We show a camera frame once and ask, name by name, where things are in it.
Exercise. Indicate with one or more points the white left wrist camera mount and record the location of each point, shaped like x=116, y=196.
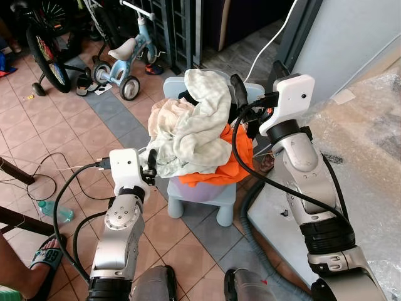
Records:
x=125, y=166

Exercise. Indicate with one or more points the grey left robot leg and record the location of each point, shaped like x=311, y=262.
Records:
x=153, y=285

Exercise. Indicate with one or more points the dark wooden furniture leg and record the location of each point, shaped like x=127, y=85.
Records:
x=22, y=221
x=15, y=169

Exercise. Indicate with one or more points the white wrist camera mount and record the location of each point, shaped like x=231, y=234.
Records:
x=288, y=100
x=125, y=166

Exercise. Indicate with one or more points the pale green cloth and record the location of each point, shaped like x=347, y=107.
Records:
x=194, y=125

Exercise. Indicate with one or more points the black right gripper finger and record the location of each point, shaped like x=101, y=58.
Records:
x=238, y=86

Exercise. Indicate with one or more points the clear bubble wrap sheet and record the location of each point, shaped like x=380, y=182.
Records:
x=366, y=144

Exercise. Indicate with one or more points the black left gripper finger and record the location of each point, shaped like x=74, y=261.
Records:
x=152, y=158

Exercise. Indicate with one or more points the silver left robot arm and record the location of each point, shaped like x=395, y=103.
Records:
x=119, y=238

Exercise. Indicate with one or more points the grey robot leg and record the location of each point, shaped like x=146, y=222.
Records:
x=153, y=285
x=250, y=287

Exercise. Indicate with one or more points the lavender plastic basin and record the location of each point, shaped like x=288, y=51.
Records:
x=200, y=192

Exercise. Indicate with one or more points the light blue child chair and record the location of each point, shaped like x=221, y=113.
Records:
x=225, y=210

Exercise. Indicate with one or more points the orange cloth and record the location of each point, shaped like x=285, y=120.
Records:
x=229, y=163

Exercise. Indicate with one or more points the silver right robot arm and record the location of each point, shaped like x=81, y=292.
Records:
x=301, y=169

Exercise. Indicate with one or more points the grey right robot leg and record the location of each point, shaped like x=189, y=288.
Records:
x=250, y=287

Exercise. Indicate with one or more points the cream patterned cloth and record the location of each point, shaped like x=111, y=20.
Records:
x=164, y=113

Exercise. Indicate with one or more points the light blue kids tricycle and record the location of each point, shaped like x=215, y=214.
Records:
x=135, y=53

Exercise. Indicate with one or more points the black slide sandal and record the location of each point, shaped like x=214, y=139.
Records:
x=50, y=257

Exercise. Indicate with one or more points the dark grey door frame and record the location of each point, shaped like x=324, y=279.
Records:
x=301, y=31

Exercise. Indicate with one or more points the clear plastic water bottle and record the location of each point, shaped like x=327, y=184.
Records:
x=53, y=210

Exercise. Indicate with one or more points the black kids bicycle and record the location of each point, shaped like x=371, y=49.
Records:
x=34, y=55

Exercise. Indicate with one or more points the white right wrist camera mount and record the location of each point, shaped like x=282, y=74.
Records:
x=288, y=100

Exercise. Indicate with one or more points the dark metal gate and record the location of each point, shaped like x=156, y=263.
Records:
x=178, y=31

